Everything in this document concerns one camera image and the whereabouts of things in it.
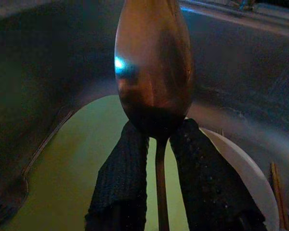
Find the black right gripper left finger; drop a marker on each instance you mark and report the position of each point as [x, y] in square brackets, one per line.
[120, 180]

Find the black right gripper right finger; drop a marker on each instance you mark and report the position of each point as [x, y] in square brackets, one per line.
[207, 180]

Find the copper brown spoon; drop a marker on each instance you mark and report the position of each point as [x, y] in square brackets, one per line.
[154, 60]

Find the white plate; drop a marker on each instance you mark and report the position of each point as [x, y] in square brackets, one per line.
[243, 168]

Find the green plate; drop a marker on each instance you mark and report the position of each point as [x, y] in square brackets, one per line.
[69, 156]

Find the brown wooden stick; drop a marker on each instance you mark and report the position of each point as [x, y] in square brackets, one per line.
[278, 192]

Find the stainless steel sink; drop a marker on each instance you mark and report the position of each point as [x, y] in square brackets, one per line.
[38, 60]

